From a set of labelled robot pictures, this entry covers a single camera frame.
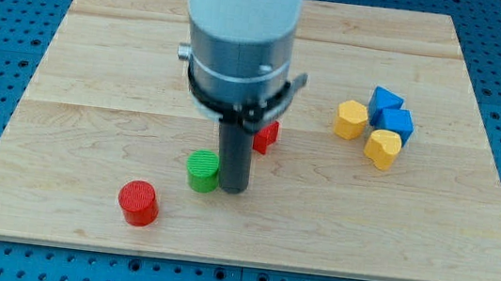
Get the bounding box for red star block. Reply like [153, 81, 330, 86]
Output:
[253, 120, 280, 155]

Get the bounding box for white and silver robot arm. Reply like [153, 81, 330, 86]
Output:
[179, 0, 304, 120]

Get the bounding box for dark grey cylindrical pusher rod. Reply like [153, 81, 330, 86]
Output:
[218, 122, 254, 195]

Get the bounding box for green cylinder block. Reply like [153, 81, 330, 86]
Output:
[186, 149, 220, 193]

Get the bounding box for yellow hexagon block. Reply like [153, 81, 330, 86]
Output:
[333, 100, 368, 140]

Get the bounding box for red cylinder block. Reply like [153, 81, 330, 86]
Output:
[117, 180, 160, 227]

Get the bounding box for yellow heart block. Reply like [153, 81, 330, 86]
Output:
[364, 129, 402, 171]

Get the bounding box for light wooden board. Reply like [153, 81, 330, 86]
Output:
[0, 0, 501, 281]

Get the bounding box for blue triangle block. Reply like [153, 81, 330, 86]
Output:
[368, 86, 404, 126]

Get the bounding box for blue cube block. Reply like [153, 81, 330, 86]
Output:
[375, 108, 415, 147]

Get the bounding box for black clamp ring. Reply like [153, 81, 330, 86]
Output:
[180, 58, 310, 141]

